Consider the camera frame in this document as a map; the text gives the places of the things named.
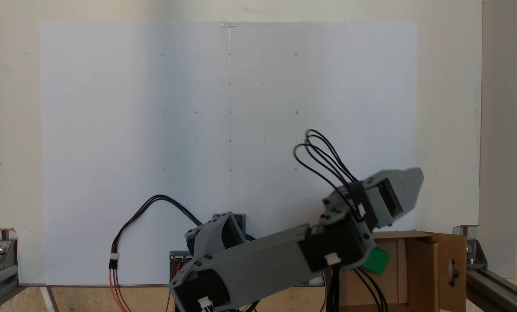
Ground dark cable with white connector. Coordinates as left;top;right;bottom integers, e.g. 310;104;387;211
110;195;205;260

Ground brown cardboard box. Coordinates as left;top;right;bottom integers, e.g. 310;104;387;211
326;230;468;312

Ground red orange wires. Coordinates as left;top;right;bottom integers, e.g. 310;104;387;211
108;258;133;312

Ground circuit board with white connectors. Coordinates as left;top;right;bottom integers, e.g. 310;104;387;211
169;250;196;282

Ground black cable bundle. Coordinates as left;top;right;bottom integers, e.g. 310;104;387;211
292;129;365;208
328;264;389;312

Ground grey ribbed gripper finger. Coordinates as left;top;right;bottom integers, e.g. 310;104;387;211
382;167;425;215

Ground green die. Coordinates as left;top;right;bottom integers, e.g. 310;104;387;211
362;246;390;275

